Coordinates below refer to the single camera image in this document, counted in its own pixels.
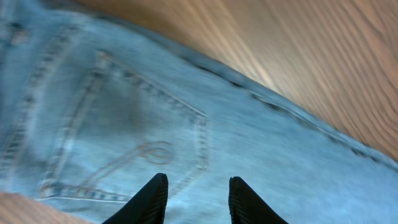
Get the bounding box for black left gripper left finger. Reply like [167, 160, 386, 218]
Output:
[103, 173, 169, 224]

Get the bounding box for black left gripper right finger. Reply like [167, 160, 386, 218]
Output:
[228, 177, 287, 224]

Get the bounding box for light blue denim jeans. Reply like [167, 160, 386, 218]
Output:
[1, 1, 397, 223]

